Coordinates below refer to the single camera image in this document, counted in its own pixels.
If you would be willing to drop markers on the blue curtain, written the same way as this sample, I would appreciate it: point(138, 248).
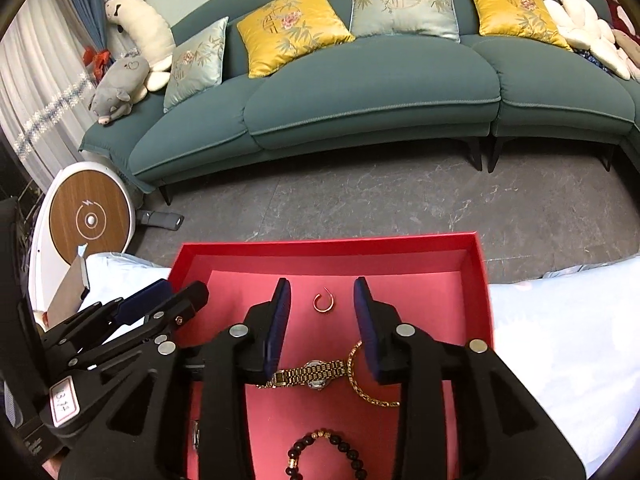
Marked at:
point(85, 10)

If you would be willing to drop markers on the cream flower-shaped cushion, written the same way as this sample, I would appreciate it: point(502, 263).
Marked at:
point(590, 30)

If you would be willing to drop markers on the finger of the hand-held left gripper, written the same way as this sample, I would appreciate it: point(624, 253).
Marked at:
point(192, 300)
point(145, 297)

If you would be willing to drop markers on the grey pig plush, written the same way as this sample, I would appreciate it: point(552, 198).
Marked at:
point(120, 87)

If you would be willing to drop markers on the white exercise machine wooden disc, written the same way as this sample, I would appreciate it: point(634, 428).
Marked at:
point(90, 220)

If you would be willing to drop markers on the gold hoop earring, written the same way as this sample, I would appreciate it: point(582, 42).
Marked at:
point(326, 305)

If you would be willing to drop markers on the green sofa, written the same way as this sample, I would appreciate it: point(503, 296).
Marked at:
point(370, 95)

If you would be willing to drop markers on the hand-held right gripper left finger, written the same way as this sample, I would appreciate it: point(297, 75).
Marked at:
point(277, 330)

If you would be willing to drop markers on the yellow cushion with gold embroidery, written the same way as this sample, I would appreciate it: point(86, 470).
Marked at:
point(515, 7)

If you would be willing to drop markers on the red box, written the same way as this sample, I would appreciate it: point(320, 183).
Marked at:
point(340, 270)

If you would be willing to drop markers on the brown plush toy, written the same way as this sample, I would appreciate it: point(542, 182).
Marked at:
point(629, 47)

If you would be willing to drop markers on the gold wristwatch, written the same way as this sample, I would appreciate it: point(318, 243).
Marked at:
point(310, 371)

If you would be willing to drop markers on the white sheer curtain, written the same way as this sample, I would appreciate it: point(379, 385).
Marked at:
point(40, 95)

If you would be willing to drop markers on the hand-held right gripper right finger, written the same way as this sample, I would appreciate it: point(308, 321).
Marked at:
point(370, 330)

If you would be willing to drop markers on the blue patterned cloth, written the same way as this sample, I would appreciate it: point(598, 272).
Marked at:
point(595, 60)

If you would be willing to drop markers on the red curtain bow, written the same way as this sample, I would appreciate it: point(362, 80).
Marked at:
point(96, 60)

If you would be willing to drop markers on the long white plush toy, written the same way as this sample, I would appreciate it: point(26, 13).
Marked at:
point(145, 30)

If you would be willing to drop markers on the yellow cushion with pink flower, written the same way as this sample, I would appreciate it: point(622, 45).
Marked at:
point(290, 30)

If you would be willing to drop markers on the planet print tablecloth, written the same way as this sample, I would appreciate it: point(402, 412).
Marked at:
point(560, 350)

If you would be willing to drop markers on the small pale green embroidered cushion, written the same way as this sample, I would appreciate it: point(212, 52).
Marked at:
point(195, 65)

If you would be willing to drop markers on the large pale green embroidered cushion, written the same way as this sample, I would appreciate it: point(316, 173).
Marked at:
point(402, 2)

